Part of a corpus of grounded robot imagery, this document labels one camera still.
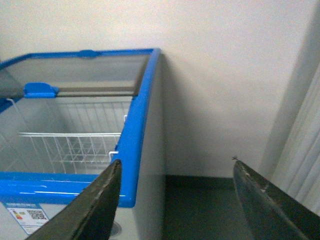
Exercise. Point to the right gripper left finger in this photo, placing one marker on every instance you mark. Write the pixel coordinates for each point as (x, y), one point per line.
(90, 216)

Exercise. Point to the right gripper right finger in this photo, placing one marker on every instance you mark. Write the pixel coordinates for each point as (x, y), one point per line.
(271, 214)

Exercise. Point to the sliding glass freezer lid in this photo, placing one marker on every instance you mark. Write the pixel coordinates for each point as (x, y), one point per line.
(75, 76)

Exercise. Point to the oval temperature control panel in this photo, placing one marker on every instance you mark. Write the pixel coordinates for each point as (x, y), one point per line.
(115, 230)

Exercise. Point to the white curtain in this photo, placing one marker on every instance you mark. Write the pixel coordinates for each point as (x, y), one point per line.
(298, 170)

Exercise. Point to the blue energy label sticker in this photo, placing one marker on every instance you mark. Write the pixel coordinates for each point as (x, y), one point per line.
(30, 216)

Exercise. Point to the white chest freezer blue rim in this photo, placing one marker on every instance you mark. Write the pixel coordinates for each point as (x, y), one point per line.
(140, 149)

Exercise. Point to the white wire basket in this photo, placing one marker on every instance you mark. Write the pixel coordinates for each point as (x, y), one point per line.
(70, 135)

